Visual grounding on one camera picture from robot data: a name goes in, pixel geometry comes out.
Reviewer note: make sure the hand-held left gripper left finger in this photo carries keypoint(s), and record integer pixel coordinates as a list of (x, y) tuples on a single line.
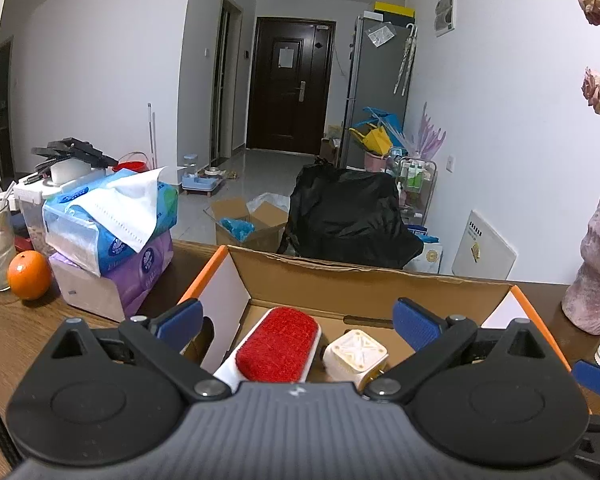
[(180, 322)]

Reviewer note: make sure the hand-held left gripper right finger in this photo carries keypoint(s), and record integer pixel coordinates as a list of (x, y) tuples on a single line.
[(415, 322)]

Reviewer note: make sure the white square container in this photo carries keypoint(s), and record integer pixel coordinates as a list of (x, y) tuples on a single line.
[(355, 357)]

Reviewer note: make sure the orange-edged cardboard box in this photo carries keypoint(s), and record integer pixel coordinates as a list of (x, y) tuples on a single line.
[(360, 280)]

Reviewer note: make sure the red lint brush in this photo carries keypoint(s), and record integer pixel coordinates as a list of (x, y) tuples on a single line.
[(277, 345)]

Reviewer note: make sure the purple tissue pack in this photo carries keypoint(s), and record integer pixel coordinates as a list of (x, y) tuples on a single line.
[(145, 270)]

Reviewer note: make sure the blue and white bag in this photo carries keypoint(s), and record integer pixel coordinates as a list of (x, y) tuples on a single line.
[(427, 252)]

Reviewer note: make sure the white flat board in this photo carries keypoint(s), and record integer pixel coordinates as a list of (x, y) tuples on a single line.
[(482, 247)]

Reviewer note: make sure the blue crumpled plastic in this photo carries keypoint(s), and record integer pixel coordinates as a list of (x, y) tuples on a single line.
[(237, 230)]

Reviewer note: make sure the pink stone vase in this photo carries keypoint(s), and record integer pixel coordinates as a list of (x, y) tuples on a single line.
[(597, 270)]

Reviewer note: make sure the open brown floor carton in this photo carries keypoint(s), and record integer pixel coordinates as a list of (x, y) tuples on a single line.
[(260, 232)]

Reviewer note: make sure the black plastic bag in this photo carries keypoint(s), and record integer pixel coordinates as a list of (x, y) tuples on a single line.
[(350, 215)]

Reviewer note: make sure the blue tissue pack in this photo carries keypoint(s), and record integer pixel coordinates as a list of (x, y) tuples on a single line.
[(95, 225)]

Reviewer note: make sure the metal trolley cart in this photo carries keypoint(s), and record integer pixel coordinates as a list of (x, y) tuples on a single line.
[(415, 185)]

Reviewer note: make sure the blue pet water dispenser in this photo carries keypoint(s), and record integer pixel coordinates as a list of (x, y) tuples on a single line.
[(197, 177)]

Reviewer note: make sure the orange fruit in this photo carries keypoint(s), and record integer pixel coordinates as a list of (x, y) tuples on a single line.
[(29, 275)]

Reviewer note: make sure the red bucket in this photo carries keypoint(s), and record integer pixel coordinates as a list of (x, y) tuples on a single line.
[(132, 165)]

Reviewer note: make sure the pink bin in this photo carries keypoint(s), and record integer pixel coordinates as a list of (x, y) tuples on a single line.
[(375, 162)]

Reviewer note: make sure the yellow shopping bag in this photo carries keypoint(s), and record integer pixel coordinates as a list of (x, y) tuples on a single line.
[(375, 140)]

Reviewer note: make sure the white mop pole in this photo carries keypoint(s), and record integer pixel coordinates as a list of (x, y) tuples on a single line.
[(152, 135)]

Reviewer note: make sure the purple feather decoration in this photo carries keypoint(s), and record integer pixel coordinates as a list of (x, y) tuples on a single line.
[(427, 132)]

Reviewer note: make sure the black clamp device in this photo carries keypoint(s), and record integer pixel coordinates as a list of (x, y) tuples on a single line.
[(75, 152)]

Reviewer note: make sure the grey refrigerator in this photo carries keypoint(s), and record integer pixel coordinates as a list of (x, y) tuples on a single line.
[(375, 90)]

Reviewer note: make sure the dark brown entry door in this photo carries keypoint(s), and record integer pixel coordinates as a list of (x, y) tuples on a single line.
[(290, 95)]

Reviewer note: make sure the folded pale umbrella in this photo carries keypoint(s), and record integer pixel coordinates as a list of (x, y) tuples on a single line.
[(406, 60)]

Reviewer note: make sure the white paper notice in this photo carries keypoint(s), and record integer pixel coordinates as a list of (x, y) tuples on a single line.
[(286, 57)]

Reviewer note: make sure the clear plastic bag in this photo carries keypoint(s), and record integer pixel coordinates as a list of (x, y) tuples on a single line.
[(381, 36)]

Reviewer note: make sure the yellow and black box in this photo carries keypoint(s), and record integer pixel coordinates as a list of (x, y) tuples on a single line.
[(395, 10)]

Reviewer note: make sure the white wall socket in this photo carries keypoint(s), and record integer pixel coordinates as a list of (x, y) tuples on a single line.
[(450, 163)]

